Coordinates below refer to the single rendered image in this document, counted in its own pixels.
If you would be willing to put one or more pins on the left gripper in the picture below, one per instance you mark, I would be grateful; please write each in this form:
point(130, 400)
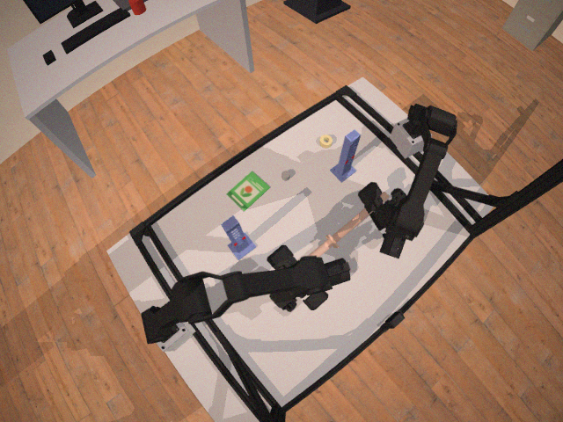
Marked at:
point(281, 259)

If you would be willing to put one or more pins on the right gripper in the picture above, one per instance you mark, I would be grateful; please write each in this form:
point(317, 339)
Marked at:
point(369, 197)

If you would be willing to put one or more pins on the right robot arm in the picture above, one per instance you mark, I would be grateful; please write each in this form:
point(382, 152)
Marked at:
point(408, 215)

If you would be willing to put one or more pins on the long tan rail with center flange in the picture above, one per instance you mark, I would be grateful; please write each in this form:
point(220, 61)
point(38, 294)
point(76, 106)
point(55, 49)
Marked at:
point(343, 231)

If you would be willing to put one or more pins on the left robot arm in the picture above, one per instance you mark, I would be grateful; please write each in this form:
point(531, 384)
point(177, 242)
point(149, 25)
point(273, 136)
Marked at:
point(190, 303)

